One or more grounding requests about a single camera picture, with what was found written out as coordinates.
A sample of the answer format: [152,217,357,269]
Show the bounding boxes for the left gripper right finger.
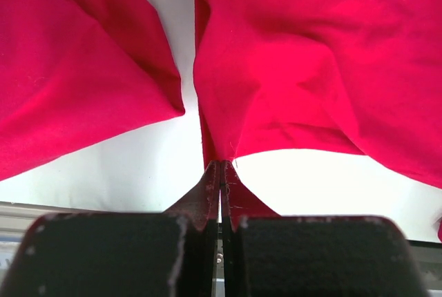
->
[220,160,431,297]

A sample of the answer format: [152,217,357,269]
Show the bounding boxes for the aluminium frame rail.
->
[1,202,50,274]

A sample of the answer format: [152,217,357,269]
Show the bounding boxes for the red t shirt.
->
[191,0,442,242]
[1,0,184,179]

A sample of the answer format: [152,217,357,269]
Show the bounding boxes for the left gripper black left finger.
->
[0,160,222,297]

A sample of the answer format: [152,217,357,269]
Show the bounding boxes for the folded red t shirt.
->
[1,0,184,179]

